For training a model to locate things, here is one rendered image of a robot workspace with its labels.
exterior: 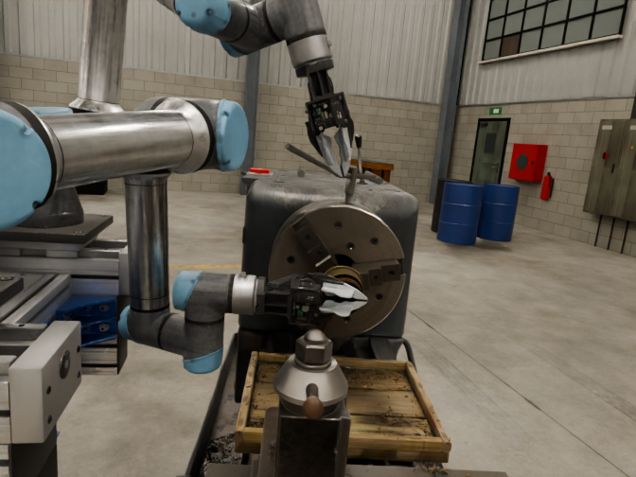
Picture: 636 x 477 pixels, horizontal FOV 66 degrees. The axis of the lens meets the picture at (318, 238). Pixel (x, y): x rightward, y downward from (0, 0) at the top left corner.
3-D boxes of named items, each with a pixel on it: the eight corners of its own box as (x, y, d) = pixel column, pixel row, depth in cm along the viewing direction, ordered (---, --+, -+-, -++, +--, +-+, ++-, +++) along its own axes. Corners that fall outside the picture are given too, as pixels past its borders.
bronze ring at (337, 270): (321, 258, 103) (323, 274, 95) (363, 262, 104) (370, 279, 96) (316, 298, 106) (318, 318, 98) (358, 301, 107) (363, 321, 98)
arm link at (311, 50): (287, 50, 92) (328, 38, 92) (294, 75, 93) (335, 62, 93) (287, 44, 85) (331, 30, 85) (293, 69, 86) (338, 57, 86)
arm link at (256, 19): (199, 8, 87) (252, -15, 82) (233, 24, 97) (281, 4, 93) (210, 53, 87) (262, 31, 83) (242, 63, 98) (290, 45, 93)
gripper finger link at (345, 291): (370, 309, 91) (321, 305, 90) (365, 298, 96) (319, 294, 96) (372, 292, 90) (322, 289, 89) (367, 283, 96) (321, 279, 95)
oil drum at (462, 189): (429, 236, 768) (436, 181, 750) (461, 237, 786) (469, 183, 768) (450, 245, 713) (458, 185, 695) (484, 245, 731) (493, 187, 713)
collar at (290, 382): (274, 367, 55) (276, 343, 55) (344, 371, 56) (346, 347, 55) (271, 405, 48) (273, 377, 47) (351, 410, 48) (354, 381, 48)
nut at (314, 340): (293, 351, 53) (296, 322, 52) (330, 354, 53) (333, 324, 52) (293, 368, 49) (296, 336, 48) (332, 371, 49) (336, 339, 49)
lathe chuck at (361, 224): (262, 314, 122) (280, 190, 115) (385, 331, 124) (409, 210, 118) (259, 328, 113) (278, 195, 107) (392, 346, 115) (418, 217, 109)
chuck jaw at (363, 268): (348, 258, 113) (399, 253, 114) (350, 278, 114) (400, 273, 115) (354, 271, 103) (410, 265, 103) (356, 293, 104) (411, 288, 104)
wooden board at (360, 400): (250, 367, 109) (251, 350, 108) (409, 377, 111) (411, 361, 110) (233, 452, 80) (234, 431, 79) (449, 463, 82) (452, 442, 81)
